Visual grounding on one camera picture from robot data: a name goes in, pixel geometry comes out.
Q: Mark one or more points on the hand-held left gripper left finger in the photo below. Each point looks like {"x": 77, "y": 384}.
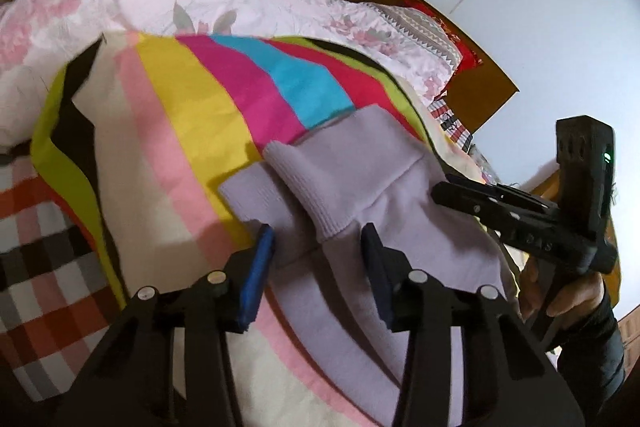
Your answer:
{"x": 257, "y": 277}

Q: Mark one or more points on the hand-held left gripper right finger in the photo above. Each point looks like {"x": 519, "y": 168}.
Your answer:
{"x": 376, "y": 277}

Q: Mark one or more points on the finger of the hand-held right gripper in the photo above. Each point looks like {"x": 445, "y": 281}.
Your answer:
{"x": 475, "y": 204}
{"x": 480, "y": 184}

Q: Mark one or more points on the lavender knit sweater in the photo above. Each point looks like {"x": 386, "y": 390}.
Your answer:
{"x": 350, "y": 167}

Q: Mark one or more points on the person's right forearm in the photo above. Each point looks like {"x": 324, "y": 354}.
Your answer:
{"x": 597, "y": 347}

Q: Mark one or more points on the person's right hand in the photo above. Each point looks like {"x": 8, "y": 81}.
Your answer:
{"x": 575, "y": 297}

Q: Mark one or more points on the panelled wooden headboard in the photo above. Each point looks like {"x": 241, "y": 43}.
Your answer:
{"x": 547, "y": 186}

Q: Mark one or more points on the plain wooden headboard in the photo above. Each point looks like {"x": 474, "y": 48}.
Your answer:
{"x": 475, "y": 82}

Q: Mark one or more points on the red patterned pillow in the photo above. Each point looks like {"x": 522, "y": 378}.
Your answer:
{"x": 462, "y": 52}

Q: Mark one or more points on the zigzag patterned pillow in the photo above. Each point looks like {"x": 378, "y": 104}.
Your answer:
{"x": 425, "y": 32}

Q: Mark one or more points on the rainbow striped blanket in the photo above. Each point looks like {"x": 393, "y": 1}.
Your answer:
{"x": 170, "y": 132}

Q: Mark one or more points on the red plaid bed sheet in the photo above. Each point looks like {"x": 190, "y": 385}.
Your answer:
{"x": 45, "y": 267}

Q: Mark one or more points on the pink floral quilt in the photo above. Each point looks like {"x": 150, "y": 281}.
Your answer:
{"x": 125, "y": 2}

